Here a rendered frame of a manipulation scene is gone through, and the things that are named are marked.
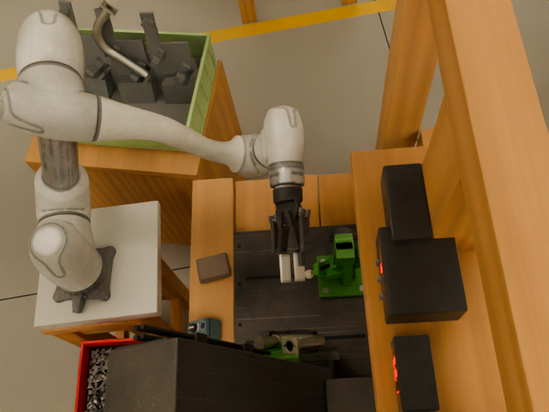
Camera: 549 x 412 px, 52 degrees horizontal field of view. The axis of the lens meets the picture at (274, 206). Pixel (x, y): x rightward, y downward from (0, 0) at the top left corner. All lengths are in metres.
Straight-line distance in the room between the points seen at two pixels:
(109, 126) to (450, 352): 0.81
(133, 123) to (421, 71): 0.65
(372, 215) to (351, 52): 2.27
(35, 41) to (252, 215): 0.88
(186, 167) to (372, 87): 1.42
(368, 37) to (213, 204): 1.82
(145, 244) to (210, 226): 0.22
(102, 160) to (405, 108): 1.20
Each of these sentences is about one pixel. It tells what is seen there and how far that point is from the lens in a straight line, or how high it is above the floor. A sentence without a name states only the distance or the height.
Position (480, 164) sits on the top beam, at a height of 1.94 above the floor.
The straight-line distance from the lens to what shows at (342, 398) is 1.32.
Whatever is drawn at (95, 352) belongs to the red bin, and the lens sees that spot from 1.84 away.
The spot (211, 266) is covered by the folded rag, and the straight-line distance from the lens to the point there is 1.75.
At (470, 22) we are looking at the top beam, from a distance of 0.84.
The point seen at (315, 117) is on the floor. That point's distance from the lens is 3.05.
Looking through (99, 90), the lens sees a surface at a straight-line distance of 2.25.
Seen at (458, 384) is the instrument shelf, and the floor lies 1.54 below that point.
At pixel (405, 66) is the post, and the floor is 1.54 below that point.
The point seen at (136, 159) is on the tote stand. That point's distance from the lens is 2.14.
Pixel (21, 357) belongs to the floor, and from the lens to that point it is 2.96.
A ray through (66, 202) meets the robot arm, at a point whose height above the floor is 1.14.
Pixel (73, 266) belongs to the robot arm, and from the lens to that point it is 1.69.
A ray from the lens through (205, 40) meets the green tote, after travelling 2.20.
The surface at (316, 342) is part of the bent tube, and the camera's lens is 1.42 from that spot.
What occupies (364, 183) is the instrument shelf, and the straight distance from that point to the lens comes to 1.13.
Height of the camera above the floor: 2.55
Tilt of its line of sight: 65 degrees down
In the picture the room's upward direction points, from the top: 13 degrees counter-clockwise
